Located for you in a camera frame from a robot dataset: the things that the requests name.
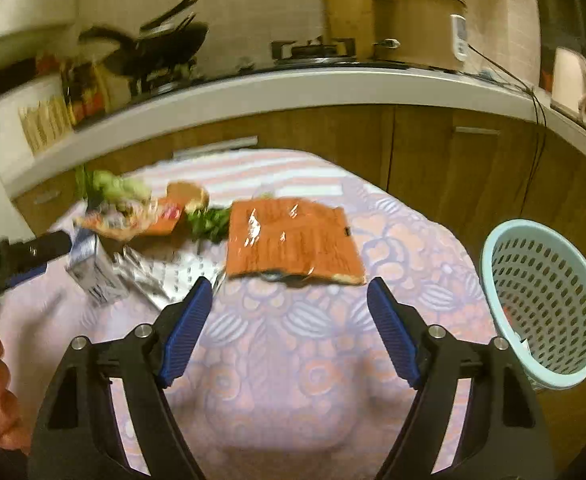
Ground brown bread bun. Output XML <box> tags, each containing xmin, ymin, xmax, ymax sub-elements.
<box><xmin>167</xmin><ymin>181</ymin><xmax>210</xmax><ymax>213</ymax></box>

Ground pan lid with black handle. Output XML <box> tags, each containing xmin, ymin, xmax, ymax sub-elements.
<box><xmin>140</xmin><ymin>0</ymin><xmax>200</xmax><ymax>36</ymax></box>

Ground person's left hand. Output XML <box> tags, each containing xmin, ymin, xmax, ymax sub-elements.
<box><xmin>0</xmin><ymin>334</ymin><xmax>32</xmax><ymax>456</ymax></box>

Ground light blue plastic basket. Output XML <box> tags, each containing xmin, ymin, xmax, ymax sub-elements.
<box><xmin>480</xmin><ymin>219</ymin><xmax>586</xmax><ymax>391</ymax></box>

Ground beige rice cooker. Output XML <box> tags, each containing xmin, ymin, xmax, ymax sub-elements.
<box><xmin>368</xmin><ymin>0</ymin><xmax>470</xmax><ymax>72</ymax></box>

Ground orange snack packet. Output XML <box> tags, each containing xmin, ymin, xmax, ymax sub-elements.
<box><xmin>224</xmin><ymin>199</ymin><xmax>364</xmax><ymax>287</ymax></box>

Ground light green lettuce scraps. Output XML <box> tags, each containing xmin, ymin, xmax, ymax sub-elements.
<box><xmin>75</xmin><ymin>167</ymin><xmax>152</xmax><ymax>211</ymax></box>

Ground small white blue carton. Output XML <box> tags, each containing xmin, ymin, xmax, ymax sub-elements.
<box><xmin>65</xmin><ymin>230</ymin><xmax>126</xmax><ymax>303</ymax></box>

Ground black wok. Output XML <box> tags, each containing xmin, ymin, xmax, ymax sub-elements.
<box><xmin>78</xmin><ymin>22</ymin><xmax>210</xmax><ymax>97</ymax></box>

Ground wooden cutting board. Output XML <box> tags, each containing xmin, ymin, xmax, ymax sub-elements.
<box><xmin>320</xmin><ymin>0</ymin><xmax>410</xmax><ymax>45</ymax></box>

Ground dark window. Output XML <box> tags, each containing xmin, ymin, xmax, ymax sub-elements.
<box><xmin>530</xmin><ymin>0</ymin><xmax>586</xmax><ymax>57</ymax></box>

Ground small red orange packet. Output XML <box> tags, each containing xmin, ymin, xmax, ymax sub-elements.
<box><xmin>143</xmin><ymin>200</ymin><xmax>184</xmax><ymax>236</ymax></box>

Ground dark green leaf scraps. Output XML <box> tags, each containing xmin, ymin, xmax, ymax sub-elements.
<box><xmin>185</xmin><ymin>206</ymin><xmax>234</xmax><ymax>244</ymax></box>

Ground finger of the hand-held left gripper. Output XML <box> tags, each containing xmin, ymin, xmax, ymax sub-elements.
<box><xmin>2</xmin><ymin>261</ymin><xmax>50</xmax><ymax>292</ymax></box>
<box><xmin>3</xmin><ymin>231</ymin><xmax>74</xmax><ymax>269</ymax></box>

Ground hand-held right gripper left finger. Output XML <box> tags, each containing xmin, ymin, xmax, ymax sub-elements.
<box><xmin>27</xmin><ymin>276</ymin><xmax>214</xmax><ymax>480</ymax></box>

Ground long silver drawer handle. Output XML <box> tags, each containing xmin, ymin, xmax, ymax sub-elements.
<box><xmin>173</xmin><ymin>136</ymin><xmax>258</xmax><ymax>159</ymax></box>

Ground black glass gas hob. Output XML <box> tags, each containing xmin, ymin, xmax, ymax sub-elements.
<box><xmin>133</xmin><ymin>37</ymin><xmax>466</xmax><ymax>96</ymax></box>

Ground black power cable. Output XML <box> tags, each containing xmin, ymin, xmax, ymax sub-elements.
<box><xmin>465</xmin><ymin>42</ymin><xmax>548</xmax><ymax>217</ymax></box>

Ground white electric kettle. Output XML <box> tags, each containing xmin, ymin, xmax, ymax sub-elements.
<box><xmin>549</xmin><ymin>47</ymin><xmax>586</xmax><ymax>117</ymax></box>

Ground silver foil wrapper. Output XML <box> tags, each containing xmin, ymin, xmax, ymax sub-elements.
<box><xmin>113</xmin><ymin>247</ymin><xmax>226</xmax><ymax>309</ymax></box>

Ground yellow woven basket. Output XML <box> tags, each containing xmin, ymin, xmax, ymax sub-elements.
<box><xmin>18</xmin><ymin>94</ymin><xmax>76</xmax><ymax>154</ymax></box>

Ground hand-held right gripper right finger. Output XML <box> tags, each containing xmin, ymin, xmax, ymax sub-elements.
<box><xmin>367</xmin><ymin>277</ymin><xmax>556</xmax><ymax>480</ymax></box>

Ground floral printed tablecloth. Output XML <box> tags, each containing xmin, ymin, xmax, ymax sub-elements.
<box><xmin>0</xmin><ymin>149</ymin><xmax>494</xmax><ymax>480</ymax></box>

